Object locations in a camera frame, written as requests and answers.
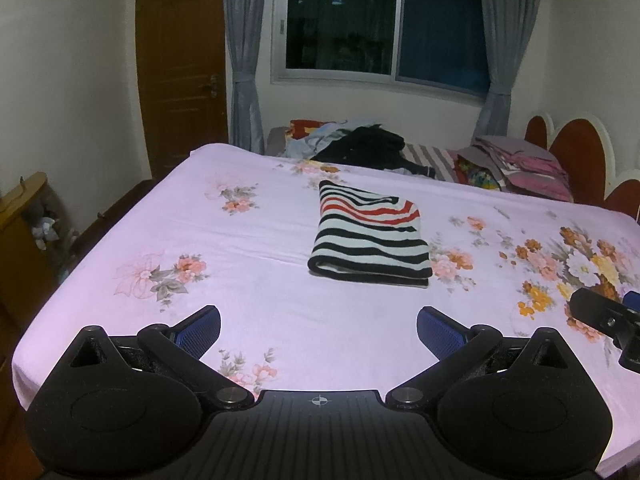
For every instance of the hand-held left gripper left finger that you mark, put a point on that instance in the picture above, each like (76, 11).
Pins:
(200, 331)

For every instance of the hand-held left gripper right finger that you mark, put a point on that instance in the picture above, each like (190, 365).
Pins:
(440, 332)

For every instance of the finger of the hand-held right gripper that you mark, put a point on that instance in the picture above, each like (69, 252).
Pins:
(595, 310)

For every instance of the striped knit sweater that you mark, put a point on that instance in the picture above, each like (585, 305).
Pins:
(370, 240)

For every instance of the stack of pink folded clothes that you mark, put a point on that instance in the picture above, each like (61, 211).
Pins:
(530, 170)

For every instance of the pile of black clothes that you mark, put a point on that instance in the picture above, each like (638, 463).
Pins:
(365, 147)

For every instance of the pile of light blue clothes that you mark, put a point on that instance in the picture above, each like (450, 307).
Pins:
(305, 147)

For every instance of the pink floral bed sheet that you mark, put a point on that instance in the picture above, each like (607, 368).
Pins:
(200, 230)

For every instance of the colourful patterned cloth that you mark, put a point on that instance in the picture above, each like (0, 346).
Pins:
(475, 177)

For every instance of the red and white headboard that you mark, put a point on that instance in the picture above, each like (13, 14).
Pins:
(575, 145)

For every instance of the grey striped cloth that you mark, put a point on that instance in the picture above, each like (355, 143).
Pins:
(435, 157)

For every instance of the wooden cabinet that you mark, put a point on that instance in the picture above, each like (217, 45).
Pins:
(20, 230)

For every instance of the red pillow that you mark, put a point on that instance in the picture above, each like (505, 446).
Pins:
(300, 127)

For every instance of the brown wooden door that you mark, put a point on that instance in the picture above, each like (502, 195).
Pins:
(175, 85)

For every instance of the grey curtain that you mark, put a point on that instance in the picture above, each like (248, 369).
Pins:
(505, 35)
(245, 60)

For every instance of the sliding glass window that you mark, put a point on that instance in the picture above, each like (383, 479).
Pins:
(340, 20)

